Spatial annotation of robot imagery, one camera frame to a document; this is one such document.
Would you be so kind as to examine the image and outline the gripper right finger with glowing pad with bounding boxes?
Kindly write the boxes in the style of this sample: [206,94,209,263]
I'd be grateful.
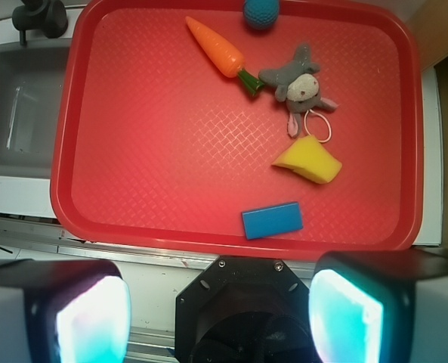
[308,249,448,362]

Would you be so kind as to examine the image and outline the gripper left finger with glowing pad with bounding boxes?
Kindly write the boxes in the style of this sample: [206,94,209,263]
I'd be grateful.
[0,259,131,362]

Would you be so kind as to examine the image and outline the orange toy carrot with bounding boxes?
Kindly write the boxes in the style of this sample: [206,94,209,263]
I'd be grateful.
[185,16,264,97]

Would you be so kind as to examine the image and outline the blue rectangular block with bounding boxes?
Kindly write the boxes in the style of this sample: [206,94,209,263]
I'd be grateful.
[242,202,304,240]

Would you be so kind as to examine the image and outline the yellow sponge wedge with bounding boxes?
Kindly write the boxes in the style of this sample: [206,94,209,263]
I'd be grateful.
[272,135,342,185]

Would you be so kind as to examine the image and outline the grey toy sink basin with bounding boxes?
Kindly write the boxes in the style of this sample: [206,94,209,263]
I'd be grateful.
[0,39,71,179]

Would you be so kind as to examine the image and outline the red plastic tray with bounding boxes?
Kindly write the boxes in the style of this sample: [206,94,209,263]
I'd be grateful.
[51,1,424,260]

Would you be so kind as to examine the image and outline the grey plush bunny toy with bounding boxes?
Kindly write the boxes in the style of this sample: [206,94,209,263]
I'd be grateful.
[258,43,338,138]

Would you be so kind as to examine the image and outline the dark grey toy faucet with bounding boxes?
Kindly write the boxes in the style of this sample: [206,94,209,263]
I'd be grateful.
[11,0,69,47]

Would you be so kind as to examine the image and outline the blue knitted ball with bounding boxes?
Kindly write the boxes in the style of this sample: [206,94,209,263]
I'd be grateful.
[243,0,280,30]

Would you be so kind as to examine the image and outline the black octagonal mount plate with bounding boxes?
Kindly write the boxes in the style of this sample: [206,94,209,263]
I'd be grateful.
[175,256,320,362]

